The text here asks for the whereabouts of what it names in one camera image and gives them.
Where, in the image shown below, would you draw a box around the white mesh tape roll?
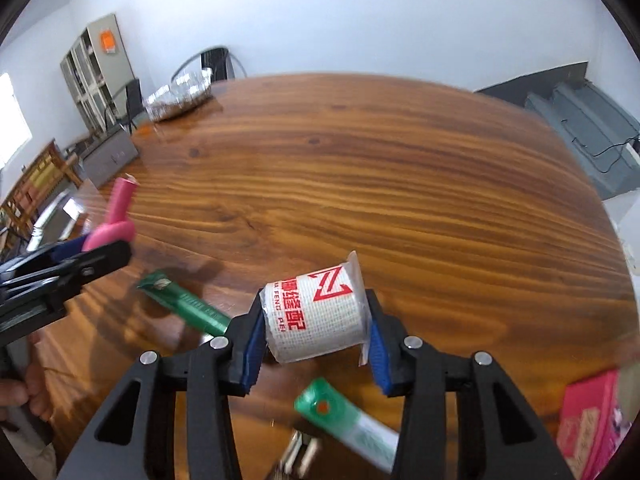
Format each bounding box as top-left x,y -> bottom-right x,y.
259,251 -> 373,366

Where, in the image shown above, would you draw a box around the metal frame chair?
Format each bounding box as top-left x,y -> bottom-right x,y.
170,46 -> 247,86

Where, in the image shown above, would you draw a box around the person's left hand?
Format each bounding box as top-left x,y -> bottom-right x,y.
0,360 -> 55,423

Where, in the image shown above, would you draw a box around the black cable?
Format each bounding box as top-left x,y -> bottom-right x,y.
559,119 -> 640,160

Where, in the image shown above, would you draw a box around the grey rectangular box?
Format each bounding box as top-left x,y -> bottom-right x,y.
80,124 -> 141,187

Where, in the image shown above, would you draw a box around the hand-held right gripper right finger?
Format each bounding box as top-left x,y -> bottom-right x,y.
362,289 -> 576,480

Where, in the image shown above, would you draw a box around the silver nail clipper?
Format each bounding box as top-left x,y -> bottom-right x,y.
277,430 -> 321,478

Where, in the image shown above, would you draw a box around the wooden bench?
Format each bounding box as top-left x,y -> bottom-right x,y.
0,139 -> 83,241

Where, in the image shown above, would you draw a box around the grey stairs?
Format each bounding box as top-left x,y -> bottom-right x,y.
474,61 -> 640,202

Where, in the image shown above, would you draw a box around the knotted pink foam curler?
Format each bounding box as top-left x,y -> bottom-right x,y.
81,174 -> 137,253

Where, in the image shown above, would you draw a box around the red cardboard box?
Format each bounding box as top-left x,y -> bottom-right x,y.
556,369 -> 633,480

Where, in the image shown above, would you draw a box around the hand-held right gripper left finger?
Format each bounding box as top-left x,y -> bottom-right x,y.
57,302 -> 266,480

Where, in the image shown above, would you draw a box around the black mesh chair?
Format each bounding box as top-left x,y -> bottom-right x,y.
107,78 -> 142,135

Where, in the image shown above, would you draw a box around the foil tray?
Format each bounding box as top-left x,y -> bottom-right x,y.
144,69 -> 215,122

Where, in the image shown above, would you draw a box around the grey glass-door cabinet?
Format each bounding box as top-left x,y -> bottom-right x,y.
60,13 -> 135,133

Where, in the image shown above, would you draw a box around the white green packet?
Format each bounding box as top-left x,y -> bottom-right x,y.
294,377 -> 401,473

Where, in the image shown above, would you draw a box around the dark green cosmetic tube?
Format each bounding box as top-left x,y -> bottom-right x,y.
136,270 -> 233,336

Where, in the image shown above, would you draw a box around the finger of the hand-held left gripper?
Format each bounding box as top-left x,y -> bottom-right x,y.
0,236 -> 93,286
0,240 -> 133,333

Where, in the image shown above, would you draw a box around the window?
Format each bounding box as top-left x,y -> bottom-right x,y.
0,72 -> 32,168

